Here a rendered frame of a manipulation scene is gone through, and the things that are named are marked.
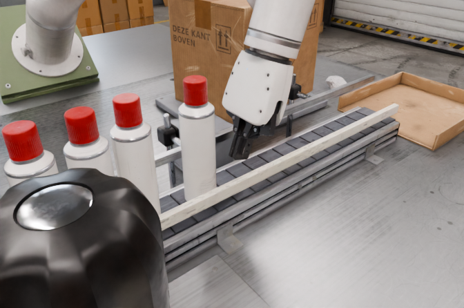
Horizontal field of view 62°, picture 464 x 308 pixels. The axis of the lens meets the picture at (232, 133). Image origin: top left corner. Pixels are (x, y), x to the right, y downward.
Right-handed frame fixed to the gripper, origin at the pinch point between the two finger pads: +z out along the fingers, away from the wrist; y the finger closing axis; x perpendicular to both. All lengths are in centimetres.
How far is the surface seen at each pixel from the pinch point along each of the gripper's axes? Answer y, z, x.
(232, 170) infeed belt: -3.1, 6.0, 2.8
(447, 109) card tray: 5, -12, 66
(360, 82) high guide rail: -3.1, -13.7, 33.7
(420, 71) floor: -119, -21, 332
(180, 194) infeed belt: -3.0, 9.8, -7.5
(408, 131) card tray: 5.1, -5.6, 48.2
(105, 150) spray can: 2.3, -0.9, -24.5
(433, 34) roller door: -149, -61, 395
